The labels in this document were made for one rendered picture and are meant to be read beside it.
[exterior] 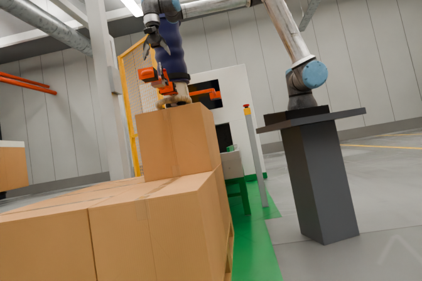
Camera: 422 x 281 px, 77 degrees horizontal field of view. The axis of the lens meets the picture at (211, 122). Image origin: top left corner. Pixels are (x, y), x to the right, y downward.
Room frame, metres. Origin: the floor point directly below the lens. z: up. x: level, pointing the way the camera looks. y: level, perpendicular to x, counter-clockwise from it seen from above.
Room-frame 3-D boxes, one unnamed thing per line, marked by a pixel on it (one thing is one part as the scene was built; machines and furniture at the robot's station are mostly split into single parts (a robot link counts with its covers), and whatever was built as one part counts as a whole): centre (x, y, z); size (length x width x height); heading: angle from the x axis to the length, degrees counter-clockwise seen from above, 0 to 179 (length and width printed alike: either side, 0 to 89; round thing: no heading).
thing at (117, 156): (3.02, 1.11, 1.50); 0.30 x 0.30 x 3.00; 85
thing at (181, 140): (1.83, 0.21, 0.74); 0.60 x 0.40 x 0.40; 174
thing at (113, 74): (3.01, 1.00, 1.62); 0.20 x 0.05 x 0.30; 175
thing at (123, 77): (3.25, 0.79, 1.05); 0.87 x 0.10 x 2.10; 47
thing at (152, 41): (1.47, 0.23, 1.36); 0.09 x 0.08 x 0.12; 175
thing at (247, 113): (2.71, -0.39, 0.50); 0.07 x 0.07 x 1.00; 85
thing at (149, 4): (1.46, 0.23, 1.52); 0.10 x 0.09 x 0.12; 94
